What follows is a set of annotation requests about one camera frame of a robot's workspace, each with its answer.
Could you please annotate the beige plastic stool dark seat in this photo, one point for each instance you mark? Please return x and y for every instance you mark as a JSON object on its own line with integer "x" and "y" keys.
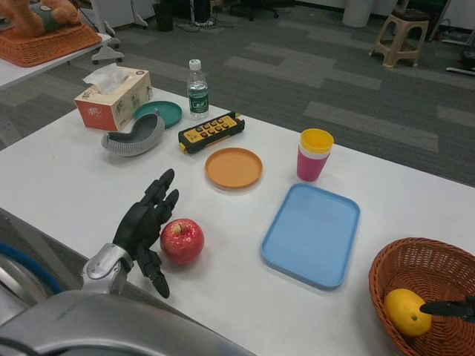
{"x": 406, "y": 18}

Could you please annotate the clear water bottle green label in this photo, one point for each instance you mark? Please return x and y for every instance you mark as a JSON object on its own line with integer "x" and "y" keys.
{"x": 197, "y": 96}

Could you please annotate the blue padded tube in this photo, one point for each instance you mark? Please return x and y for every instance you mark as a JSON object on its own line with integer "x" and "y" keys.
{"x": 33, "y": 265}

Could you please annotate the red apple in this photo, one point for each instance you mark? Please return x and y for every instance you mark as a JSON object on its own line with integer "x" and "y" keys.
{"x": 183, "y": 243}

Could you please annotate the teal round plate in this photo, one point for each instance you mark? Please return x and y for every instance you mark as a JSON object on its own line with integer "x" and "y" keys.
{"x": 168, "y": 111}

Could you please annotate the white side table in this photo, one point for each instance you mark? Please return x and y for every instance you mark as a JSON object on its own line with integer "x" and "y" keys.
{"x": 22, "y": 72}

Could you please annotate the black waste bin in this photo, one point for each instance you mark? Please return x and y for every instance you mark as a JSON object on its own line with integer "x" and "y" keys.
{"x": 164, "y": 16}

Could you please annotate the yellow plastic cup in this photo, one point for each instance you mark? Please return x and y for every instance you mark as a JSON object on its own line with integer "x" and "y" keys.
{"x": 317, "y": 141}

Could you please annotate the white plastic cup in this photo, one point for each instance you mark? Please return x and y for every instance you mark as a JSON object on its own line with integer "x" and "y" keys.
{"x": 308, "y": 155}

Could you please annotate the orange round plate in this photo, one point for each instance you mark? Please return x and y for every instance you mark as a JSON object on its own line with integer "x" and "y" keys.
{"x": 234, "y": 168}

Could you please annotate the yellow orange fruit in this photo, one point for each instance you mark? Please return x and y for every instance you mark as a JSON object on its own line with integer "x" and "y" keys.
{"x": 402, "y": 311}

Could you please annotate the orange plush toy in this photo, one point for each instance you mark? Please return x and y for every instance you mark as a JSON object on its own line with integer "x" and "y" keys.
{"x": 29, "y": 15}

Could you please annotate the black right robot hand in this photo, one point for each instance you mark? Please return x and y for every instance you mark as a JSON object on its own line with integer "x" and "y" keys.
{"x": 449, "y": 308}

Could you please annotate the yellow black remote controller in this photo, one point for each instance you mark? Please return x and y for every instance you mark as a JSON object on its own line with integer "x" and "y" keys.
{"x": 211, "y": 131}

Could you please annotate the white plant pot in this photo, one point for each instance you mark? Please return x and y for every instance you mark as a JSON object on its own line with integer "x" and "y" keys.
{"x": 356, "y": 13}

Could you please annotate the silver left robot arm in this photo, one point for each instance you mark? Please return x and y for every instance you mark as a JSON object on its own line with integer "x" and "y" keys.
{"x": 104, "y": 267}

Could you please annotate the brown wicker basket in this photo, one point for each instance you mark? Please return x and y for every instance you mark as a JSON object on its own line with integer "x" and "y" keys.
{"x": 419, "y": 263}

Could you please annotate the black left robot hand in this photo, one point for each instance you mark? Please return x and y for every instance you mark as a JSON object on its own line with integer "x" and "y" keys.
{"x": 141, "y": 226}

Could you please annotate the pink plastic cup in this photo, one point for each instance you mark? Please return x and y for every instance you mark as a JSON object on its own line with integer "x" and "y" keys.
{"x": 311, "y": 168}

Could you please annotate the white power strip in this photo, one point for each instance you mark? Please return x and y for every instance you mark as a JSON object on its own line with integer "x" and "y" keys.
{"x": 204, "y": 23}

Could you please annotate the blue plastic tray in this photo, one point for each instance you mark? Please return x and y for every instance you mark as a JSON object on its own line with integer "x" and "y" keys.
{"x": 311, "y": 237}

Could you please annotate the orange wicker tray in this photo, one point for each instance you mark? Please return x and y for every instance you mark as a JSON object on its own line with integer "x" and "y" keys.
{"x": 48, "y": 46}

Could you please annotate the printed tissue box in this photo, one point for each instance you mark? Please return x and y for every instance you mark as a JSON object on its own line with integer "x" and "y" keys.
{"x": 111, "y": 107}

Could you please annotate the white standing desk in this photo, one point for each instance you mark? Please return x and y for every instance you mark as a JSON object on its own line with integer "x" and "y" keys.
{"x": 460, "y": 70}

